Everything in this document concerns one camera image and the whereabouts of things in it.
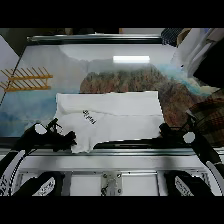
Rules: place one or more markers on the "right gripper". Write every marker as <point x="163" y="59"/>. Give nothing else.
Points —
<point x="167" y="130"/>

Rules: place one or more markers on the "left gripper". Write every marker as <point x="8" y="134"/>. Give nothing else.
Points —
<point x="65" y="140"/>

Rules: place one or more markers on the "white T-shirt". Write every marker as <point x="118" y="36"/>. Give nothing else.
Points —
<point x="116" y="116"/>

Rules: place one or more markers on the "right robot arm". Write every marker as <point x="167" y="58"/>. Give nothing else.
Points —
<point x="203" y="146"/>

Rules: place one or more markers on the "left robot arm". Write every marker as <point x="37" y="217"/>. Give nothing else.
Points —
<point x="20" y="141"/>

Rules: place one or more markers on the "checked shirt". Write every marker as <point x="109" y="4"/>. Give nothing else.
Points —
<point x="208" y="116"/>

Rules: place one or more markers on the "yellow wooden rack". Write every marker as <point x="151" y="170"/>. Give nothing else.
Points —
<point x="26" y="79"/>

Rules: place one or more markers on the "black garment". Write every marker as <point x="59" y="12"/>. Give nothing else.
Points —
<point x="213" y="66"/>

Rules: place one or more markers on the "white garment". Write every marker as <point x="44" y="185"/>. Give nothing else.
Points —
<point x="193" y="50"/>

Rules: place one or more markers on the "dark striped garment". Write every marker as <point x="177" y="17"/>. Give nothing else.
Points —
<point x="171" y="35"/>

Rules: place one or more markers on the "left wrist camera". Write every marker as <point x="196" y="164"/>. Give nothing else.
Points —
<point x="53" y="125"/>

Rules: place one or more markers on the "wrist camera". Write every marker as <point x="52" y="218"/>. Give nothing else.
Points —
<point x="191" y="120"/>
<point x="53" y="125"/>

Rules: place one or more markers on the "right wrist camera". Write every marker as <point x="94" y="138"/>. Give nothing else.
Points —
<point x="191" y="120"/>

